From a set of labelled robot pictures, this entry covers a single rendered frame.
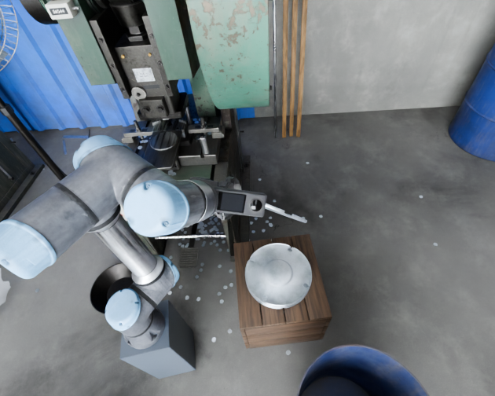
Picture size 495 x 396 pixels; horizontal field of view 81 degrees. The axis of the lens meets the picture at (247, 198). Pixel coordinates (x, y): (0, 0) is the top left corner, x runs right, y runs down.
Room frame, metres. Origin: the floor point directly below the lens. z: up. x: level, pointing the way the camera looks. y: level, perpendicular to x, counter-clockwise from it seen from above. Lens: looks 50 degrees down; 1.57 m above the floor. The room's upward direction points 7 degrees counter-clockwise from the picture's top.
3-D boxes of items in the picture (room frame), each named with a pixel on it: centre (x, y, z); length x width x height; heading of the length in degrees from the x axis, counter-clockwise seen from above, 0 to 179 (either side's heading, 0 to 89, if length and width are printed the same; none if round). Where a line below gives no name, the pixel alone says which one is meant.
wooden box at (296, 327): (0.56, -0.09, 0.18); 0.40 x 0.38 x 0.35; 0
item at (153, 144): (1.01, 0.34, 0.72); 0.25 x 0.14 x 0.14; 174
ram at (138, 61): (1.14, 0.33, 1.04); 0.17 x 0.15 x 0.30; 174
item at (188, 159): (1.19, 0.32, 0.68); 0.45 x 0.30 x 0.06; 84
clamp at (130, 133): (1.20, 0.49, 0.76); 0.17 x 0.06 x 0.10; 84
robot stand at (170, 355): (0.37, 0.45, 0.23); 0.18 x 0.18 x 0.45; 6
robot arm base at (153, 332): (0.37, 0.45, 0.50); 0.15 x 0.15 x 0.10
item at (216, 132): (1.17, 0.16, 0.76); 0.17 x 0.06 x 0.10; 84
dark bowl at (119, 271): (0.74, 0.79, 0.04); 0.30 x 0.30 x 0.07
